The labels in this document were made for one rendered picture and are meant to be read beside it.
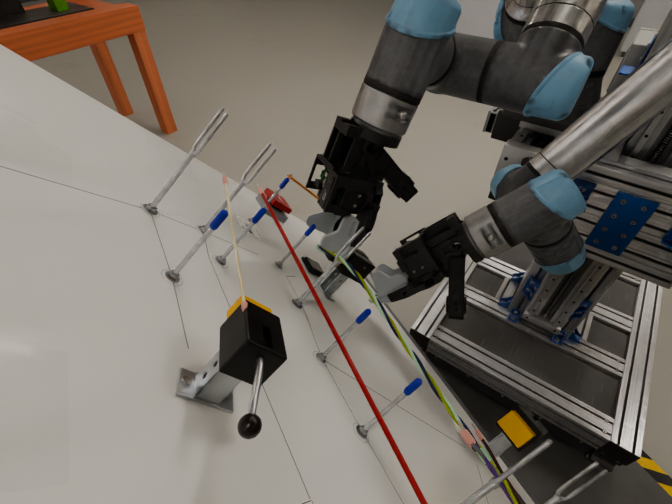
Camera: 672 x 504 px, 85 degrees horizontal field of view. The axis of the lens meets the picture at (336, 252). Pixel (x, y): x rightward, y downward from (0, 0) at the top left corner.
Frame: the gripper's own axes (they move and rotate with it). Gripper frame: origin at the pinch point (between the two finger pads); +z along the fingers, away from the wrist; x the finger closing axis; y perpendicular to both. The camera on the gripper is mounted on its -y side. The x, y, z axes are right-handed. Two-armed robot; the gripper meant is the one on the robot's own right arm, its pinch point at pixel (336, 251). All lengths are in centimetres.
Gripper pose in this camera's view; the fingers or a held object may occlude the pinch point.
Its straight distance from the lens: 58.3
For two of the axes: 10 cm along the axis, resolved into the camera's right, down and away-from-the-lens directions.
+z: -3.5, 8.0, 4.8
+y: -8.5, -0.5, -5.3
